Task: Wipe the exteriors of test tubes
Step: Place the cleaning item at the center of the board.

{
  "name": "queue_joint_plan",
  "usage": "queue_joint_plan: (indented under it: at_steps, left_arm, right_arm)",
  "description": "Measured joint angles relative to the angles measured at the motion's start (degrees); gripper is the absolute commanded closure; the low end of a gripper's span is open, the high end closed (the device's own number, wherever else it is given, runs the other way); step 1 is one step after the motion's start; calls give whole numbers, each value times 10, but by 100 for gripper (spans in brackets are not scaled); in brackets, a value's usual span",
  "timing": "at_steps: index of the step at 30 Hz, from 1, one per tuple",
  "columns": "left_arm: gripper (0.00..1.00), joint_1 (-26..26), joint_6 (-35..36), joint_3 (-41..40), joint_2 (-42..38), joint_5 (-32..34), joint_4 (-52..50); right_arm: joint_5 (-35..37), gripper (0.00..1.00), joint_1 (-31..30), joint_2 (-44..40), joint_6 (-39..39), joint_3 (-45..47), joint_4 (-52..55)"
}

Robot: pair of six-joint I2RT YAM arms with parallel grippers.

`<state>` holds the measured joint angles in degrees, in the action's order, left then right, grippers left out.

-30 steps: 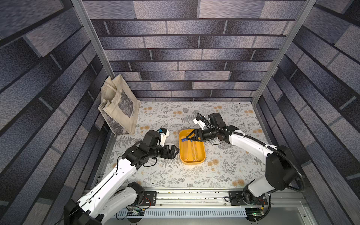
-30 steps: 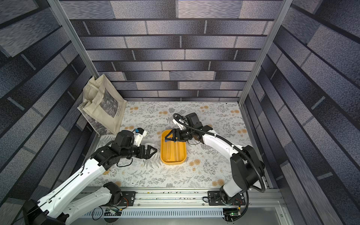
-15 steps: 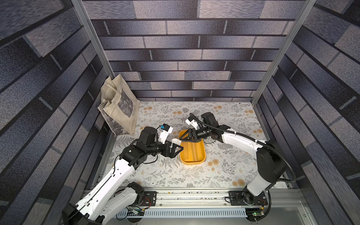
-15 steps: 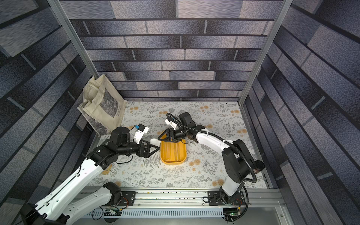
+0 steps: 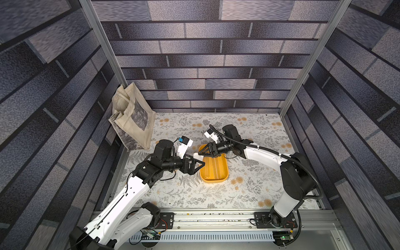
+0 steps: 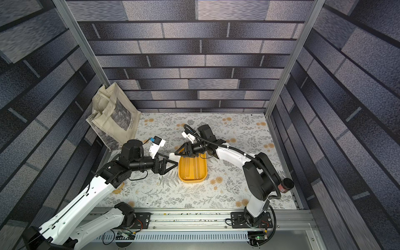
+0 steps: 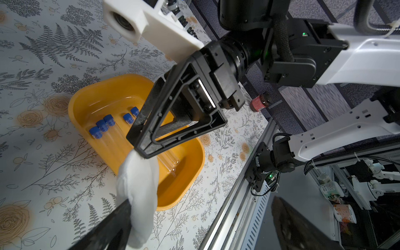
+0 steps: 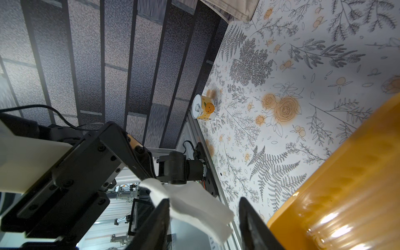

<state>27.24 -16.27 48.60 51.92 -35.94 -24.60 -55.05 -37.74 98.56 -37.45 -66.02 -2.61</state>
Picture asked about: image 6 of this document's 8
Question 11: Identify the right green circuit board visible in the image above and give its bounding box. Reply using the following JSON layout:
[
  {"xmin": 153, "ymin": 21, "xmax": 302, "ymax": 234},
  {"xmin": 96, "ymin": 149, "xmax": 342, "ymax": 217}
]
[{"xmin": 247, "ymin": 231, "xmax": 268, "ymax": 246}]

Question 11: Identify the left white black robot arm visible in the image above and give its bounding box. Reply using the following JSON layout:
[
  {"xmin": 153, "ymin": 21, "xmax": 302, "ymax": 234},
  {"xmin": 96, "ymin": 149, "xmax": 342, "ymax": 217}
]
[{"xmin": 22, "ymin": 153, "xmax": 180, "ymax": 250}]

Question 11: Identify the right aluminium frame post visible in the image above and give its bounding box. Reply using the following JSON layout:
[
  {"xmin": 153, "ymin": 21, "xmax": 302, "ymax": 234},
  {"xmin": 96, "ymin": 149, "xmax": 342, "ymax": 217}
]
[{"xmin": 265, "ymin": 0, "xmax": 325, "ymax": 119}]

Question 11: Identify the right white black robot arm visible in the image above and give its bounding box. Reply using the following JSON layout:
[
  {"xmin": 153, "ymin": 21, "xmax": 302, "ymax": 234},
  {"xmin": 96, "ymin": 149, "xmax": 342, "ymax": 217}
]
[{"xmin": 169, "ymin": 139, "xmax": 282, "ymax": 227}]

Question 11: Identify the black corrugated cable conduit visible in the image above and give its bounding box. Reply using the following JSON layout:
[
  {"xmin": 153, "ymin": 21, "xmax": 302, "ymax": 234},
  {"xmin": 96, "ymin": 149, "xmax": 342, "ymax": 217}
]
[{"xmin": 183, "ymin": 124, "xmax": 282, "ymax": 201}]

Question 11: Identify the left green circuit board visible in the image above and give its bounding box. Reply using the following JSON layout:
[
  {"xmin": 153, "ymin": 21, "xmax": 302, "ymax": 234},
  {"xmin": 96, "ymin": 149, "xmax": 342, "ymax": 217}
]
[{"xmin": 116, "ymin": 230, "xmax": 135, "ymax": 240}]

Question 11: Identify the black mounting plate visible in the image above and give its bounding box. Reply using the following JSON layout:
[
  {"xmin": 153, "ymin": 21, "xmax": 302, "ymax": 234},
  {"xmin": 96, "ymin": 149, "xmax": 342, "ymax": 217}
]
[
  {"xmin": 130, "ymin": 212, "xmax": 152, "ymax": 231},
  {"xmin": 230, "ymin": 212, "xmax": 274, "ymax": 229}
]

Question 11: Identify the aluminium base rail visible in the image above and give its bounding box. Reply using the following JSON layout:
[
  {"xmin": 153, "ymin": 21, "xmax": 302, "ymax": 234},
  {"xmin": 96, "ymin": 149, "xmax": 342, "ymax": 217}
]
[{"xmin": 135, "ymin": 208, "xmax": 318, "ymax": 232}]

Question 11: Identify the beige canvas tote bag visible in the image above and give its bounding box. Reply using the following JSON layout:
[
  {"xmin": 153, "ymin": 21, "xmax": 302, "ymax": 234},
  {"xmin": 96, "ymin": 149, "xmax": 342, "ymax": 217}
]
[{"xmin": 86, "ymin": 83, "xmax": 141, "ymax": 151}]

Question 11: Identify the white slotted cable duct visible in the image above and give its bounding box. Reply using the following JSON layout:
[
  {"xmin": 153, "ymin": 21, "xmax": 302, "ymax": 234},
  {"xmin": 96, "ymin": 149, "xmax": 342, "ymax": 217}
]
[{"xmin": 92, "ymin": 231, "xmax": 249, "ymax": 243}]

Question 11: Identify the left aluminium frame post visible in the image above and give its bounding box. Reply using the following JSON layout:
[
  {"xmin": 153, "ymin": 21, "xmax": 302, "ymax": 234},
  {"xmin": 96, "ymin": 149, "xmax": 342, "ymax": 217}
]
[{"xmin": 52, "ymin": 0, "xmax": 110, "ymax": 86}]

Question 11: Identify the green circuit board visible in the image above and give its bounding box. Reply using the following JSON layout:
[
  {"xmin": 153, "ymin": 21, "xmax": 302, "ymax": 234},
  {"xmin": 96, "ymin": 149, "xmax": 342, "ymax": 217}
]
[
  {"xmin": 116, "ymin": 230, "xmax": 135, "ymax": 240},
  {"xmin": 247, "ymin": 231, "xmax": 268, "ymax": 246}
]

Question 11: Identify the white wipe cloth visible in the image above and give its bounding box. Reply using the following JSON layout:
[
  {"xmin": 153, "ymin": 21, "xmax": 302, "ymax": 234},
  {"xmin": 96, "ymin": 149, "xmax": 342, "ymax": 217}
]
[{"xmin": 169, "ymin": 153, "xmax": 181, "ymax": 162}]

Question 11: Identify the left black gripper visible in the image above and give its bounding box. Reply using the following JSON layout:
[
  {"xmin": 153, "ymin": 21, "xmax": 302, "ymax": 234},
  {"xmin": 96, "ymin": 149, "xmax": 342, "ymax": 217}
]
[{"xmin": 130, "ymin": 151, "xmax": 179, "ymax": 175}]

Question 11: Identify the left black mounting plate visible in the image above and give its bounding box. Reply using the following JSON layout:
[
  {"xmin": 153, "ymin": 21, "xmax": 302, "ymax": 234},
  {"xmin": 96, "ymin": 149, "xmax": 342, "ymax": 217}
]
[{"xmin": 130, "ymin": 212, "xmax": 152, "ymax": 231}]

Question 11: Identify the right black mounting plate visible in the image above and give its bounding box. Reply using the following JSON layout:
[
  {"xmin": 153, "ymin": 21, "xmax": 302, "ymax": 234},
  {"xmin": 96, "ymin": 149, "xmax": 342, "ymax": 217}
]
[{"xmin": 230, "ymin": 212, "xmax": 274, "ymax": 229}]

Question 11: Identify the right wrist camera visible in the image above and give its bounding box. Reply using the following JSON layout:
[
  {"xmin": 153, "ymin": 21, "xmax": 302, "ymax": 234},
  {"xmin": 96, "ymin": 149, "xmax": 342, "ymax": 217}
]
[{"xmin": 182, "ymin": 124, "xmax": 218, "ymax": 144}]

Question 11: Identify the aluminium frame post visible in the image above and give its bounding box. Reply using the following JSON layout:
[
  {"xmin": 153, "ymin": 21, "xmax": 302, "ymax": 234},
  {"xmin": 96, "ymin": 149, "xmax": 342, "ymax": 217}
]
[
  {"xmin": 52, "ymin": 0, "xmax": 110, "ymax": 86},
  {"xmin": 265, "ymin": 0, "xmax": 325, "ymax": 119}
]

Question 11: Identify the yellow plastic tray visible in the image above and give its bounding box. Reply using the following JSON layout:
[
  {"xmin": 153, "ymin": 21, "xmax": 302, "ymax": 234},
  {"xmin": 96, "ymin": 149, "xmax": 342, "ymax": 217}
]
[{"xmin": 178, "ymin": 153, "xmax": 208, "ymax": 183}]

